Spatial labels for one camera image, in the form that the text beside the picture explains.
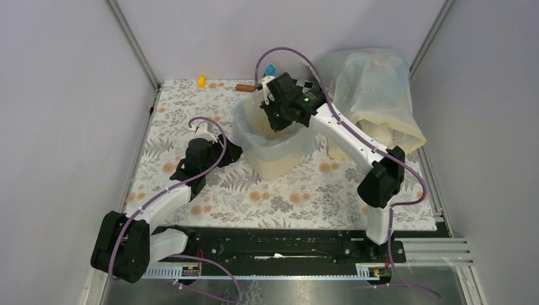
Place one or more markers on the blue plastic trash bag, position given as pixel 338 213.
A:
pixel 251 105

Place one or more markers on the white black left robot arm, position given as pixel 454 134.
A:
pixel 156 202

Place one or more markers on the blue toy figure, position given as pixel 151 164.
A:
pixel 270 70

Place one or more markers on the large translucent yellow bag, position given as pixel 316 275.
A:
pixel 372 84

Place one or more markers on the beige plastic trash bin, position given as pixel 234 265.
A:
pixel 273 164

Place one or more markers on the white crumpled bag inside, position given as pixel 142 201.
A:
pixel 379 133

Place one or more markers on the yellow toy block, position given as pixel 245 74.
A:
pixel 202 82

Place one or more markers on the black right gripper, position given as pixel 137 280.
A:
pixel 275 125

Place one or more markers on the brown cylinder piece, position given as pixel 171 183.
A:
pixel 245 88

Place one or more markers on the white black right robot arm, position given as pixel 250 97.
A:
pixel 383 167

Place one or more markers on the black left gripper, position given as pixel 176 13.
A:
pixel 232 153

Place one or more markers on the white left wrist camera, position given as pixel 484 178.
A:
pixel 205 131

